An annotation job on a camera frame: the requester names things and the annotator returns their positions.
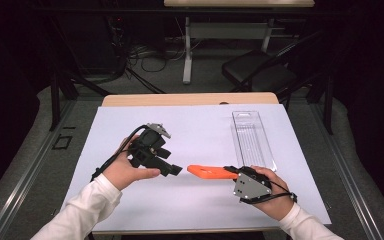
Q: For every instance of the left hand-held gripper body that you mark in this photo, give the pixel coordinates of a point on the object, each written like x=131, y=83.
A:
x=146, y=146

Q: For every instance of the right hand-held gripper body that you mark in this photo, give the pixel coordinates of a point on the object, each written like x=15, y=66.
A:
x=250, y=188

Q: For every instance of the orange phone case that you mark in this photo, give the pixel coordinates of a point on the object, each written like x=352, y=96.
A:
x=206, y=171

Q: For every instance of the clear plastic box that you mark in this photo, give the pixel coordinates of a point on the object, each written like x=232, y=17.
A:
x=251, y=140

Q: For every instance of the person's right hand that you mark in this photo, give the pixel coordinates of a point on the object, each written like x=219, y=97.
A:
x=276, y=208

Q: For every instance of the person's left hand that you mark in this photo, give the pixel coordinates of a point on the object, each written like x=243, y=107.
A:
x=126, y=173

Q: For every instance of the white table mat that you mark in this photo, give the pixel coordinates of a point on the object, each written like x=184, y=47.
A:
x=196, y=133

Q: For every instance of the black metal stand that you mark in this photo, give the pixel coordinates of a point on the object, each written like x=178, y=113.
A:
x=328, y=106
x=55, y=100

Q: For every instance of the black chair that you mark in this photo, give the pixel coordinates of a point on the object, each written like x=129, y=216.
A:
x=246, y=66

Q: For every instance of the light desk with white legs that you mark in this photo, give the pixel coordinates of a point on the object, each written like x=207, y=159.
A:
x=187, y=50

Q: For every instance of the dark equipment cabinet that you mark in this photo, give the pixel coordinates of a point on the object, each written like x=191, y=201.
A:
x=90, y=43

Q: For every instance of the black floor socket frame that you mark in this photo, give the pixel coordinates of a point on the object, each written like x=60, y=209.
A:
x=62, y=142

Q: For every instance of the metal floor rail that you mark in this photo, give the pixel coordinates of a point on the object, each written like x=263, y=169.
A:
x=23, y=178
x=356, y=186

